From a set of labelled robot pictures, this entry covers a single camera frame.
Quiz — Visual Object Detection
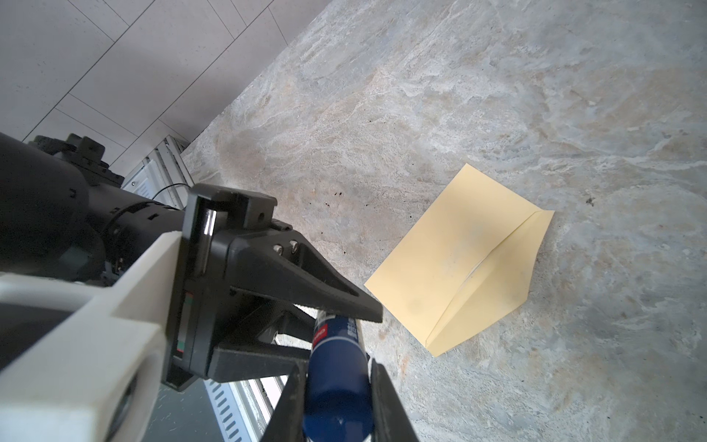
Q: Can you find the tan kraft paper envelope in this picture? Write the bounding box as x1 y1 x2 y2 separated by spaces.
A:
365 165 554 357

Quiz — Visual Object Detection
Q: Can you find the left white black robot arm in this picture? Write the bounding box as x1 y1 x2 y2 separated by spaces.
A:
1 134 382 390

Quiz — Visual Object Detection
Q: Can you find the blue white glue stick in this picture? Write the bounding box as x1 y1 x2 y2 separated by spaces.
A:
303 311 373 441

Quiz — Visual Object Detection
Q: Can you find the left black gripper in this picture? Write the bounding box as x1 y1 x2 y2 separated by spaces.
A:
162 184 383 390

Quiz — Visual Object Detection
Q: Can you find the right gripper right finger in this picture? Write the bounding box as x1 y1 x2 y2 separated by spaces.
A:
370 359 419 442

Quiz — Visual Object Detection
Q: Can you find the aluminium mounting rail frame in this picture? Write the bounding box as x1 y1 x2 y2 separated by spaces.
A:
123 136 287 441

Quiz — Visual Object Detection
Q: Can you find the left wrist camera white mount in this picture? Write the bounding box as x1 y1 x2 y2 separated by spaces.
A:
1 232 182 441

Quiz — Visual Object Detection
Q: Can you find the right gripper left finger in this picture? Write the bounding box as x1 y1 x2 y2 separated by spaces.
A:
261 363 307 442

